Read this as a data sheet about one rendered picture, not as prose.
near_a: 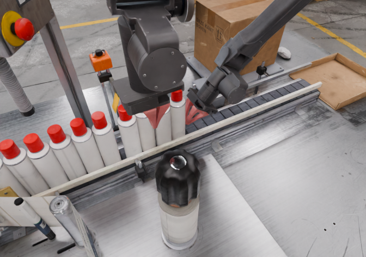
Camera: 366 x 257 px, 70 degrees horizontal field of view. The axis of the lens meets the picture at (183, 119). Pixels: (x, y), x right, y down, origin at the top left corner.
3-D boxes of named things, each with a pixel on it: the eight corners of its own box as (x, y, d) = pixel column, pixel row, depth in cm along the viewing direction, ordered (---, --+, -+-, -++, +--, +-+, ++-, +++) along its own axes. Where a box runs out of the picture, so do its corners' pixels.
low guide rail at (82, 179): (28, 206, 68) (24, 202, 67) (28, 202, 69) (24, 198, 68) (320, 86, 103) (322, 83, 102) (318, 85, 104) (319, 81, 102)
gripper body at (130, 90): (185, 93, 42) (185, 52, 37) (126, 113, 39) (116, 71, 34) (169, 73, 47) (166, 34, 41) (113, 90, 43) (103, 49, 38)
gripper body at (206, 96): (202, 111, 76) (217, 91, 74) (185, 91, 82) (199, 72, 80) (215, 115, 81) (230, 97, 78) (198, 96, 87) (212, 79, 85)
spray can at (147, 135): (141, 154, 82) (132, 106, 67) (139, 142, 85) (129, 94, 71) (158, 151, 83) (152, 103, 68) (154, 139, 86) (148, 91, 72)
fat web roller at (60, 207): (77, 252, 62) (48, 219, 48) (73, 235, 65) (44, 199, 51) (96, 243, 63) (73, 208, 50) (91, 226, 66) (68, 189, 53)
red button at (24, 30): (2, 23, 43) (19, 24, 43) (16, 13, 46) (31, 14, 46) (13, 43, 46) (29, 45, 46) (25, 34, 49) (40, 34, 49)
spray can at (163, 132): (160, 152, 83) (155, 104, 68) (153, 141, 86) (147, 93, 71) (175, 145, 84) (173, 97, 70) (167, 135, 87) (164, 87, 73)
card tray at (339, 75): (335, 110, 103) (339, 103, 100) (288, 75, 119) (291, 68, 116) (383, 88, 113) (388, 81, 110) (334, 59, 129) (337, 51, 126)
